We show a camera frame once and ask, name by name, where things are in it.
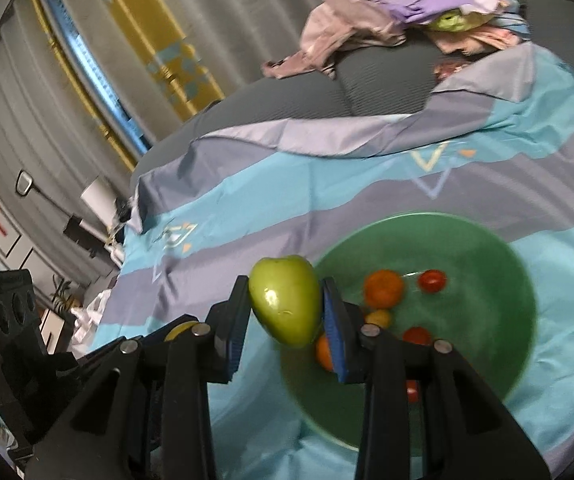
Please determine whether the blue grey printed blanket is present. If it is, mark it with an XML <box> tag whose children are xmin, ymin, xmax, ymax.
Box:
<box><xmin>74</xmin><ymin>42</ymin><xmax>574</xmax><ymax>480</ymax></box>

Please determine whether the black cloth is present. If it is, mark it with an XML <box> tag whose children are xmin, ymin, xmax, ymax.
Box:
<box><xmin>116</xmin><ymin>198</ymin><xmax>138</xmax><ymax>224</ymax></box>

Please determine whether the green apple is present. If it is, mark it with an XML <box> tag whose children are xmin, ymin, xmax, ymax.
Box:
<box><xmin>248</xmin><ymin>255</ymin><xmax>322</xmax><ymax>347</ymax></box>

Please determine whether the white cylinder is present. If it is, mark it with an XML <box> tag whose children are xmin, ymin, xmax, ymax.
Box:
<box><xmin>81</xmin><ymin>175</ymin><xmax>118</xmax><ymax>221</ymax></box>

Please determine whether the potted plant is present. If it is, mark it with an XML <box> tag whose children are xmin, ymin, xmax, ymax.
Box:
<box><xmin>52</xmin><ymin>275</ymin><xmax>82</xmax><ymax>312</ymax></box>

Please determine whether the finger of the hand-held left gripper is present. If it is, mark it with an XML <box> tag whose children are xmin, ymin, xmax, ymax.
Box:
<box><xmin>76</xmin><ymin>330</ymin><xmax>170</xmax><ymax>378</ymax></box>

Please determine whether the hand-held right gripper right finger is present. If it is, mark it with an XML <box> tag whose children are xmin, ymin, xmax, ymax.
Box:
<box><xmin>321</xmin><ymin>276</ymin><xmax>550</xmax><ymax>480</ymax></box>

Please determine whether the green plastic plate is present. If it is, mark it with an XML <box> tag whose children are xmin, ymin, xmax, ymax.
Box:
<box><xmin>281</xmin><ymin>213</ymin><xmax>538</xmax><ymax>458</ymax></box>

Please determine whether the pink cloth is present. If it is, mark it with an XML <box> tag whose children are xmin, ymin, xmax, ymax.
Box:
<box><xmin>427</xmin><ymin>25</ymin><xmax>533</xmax><ymax>56</ymax></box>

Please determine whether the yellow-green cloth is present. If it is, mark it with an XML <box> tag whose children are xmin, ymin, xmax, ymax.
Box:
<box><xmin>426</xmin><ymin>10</ymin><xmax>490</xmax><ymax>32</ymax></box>

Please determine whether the yellow lemon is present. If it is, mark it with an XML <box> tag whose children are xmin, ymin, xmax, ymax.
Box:
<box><xmin>164</xmin><ymin>321</ymin><xmax>199</xmax><ymax>343</ymax></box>

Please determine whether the grey sofa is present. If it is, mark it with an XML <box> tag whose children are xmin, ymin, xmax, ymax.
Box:
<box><xmin>132</xmin><ymin>0</ymin><xmax>574</xmax><ymax>196</ymax></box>

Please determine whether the large orange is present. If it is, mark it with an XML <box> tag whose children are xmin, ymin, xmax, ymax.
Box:
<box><xmin>315</xmin><ymin>332</ymin><xmax>335</xmax><ymax>372</ymax></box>

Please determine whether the white cloth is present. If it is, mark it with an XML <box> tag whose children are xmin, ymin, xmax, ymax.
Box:
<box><xmin>74</xmin><ymin>290</ymin><xmax>115</xmax><ymax>346</ymax></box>

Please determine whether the pink-brown garment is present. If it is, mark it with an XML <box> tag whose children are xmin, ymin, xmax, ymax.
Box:
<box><xmin>262</xmin><ymin>0</ymin><xmax>408</xmax><ymax>81</ymax></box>

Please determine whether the small orange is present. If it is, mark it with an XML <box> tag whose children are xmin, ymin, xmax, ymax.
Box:
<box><xmin>363</xmin><ymin>270</ymin><xmax>406</xmax><ymax>310</ymax></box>

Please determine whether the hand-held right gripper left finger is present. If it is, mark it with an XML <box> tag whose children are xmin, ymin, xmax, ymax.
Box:
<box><xmin>26</xmin><ymin>275</ymin><xmax>253</xmax><ymax>480</ymax></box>

